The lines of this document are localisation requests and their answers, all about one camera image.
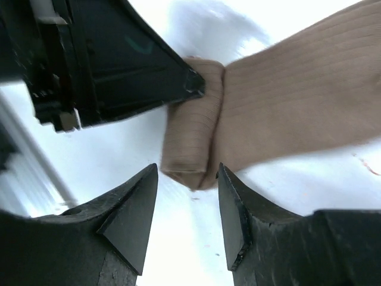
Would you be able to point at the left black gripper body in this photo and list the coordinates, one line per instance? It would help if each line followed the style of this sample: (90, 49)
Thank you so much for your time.
(41, 43)

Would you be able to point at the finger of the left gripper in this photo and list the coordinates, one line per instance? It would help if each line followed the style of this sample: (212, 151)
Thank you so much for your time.
(126, 68)

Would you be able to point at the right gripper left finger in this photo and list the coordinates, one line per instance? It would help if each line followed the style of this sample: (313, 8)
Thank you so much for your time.
(101, 242)

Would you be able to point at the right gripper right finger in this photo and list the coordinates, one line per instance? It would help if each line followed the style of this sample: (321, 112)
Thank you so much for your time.
(266, 244)

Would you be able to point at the aluminium frame rail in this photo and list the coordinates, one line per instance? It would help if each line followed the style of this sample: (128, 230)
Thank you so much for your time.
(30, 186)

